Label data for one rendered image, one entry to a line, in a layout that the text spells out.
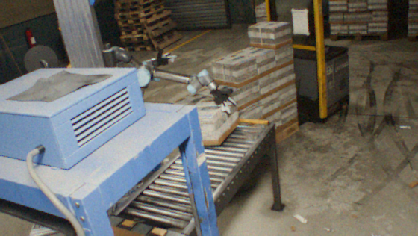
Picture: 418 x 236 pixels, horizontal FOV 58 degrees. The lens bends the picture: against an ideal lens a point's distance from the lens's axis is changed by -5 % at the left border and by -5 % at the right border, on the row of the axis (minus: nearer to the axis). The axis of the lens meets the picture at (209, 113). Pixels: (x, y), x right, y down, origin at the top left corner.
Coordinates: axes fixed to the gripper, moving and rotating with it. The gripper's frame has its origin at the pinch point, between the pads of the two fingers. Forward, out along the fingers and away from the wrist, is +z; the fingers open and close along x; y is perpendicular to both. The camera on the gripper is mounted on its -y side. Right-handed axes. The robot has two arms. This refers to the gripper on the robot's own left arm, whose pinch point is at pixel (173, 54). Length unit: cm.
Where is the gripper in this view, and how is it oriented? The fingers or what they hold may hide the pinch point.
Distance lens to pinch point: 386.6
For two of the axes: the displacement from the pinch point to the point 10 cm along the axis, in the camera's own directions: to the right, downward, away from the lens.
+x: 5.9, 3.6, -7.2
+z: 8.0, -3.4, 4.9
